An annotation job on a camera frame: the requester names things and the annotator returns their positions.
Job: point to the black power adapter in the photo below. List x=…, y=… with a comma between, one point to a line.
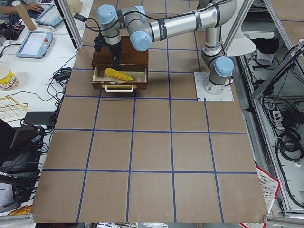
x=80, y=17

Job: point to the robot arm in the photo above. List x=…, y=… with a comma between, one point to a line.
x=211, y=15

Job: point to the yellow corn cob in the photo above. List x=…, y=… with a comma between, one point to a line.
x=118, y=75

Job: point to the cardboard tube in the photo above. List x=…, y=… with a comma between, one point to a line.
x=21, y=10

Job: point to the far teach pendant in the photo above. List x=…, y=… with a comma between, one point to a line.
x=50, y=17

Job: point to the white chair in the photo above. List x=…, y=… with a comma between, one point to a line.
x=235, y=43

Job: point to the teach pendant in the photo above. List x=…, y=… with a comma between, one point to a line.
x=35, y=45
x=50, y=17

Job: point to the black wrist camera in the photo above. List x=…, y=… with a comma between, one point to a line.
x=98, y=43

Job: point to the gold wire rack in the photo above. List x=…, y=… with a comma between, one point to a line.
x=11, y=109

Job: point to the near teach pendant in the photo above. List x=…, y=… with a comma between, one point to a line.
x=35, y=45

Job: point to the white drawer handle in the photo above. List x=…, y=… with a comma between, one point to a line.
x=118, y=89

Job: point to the beige cap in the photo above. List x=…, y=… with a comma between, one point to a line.
x=75, y=6

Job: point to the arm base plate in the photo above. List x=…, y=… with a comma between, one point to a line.
x=206, y=91

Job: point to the white red basket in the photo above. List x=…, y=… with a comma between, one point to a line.
x=269, y=186

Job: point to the person hand on mouse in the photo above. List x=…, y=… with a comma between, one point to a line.
x=35, y=7

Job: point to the dark wooden drawer box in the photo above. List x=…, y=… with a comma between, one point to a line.
x=132, y=62

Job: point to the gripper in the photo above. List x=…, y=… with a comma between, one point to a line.
x=114, y=48

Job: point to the popcorn paper cup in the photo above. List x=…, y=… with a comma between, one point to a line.
x=8, y=81

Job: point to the aluminium frame post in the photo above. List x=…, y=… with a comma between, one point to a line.
x=65, y=13

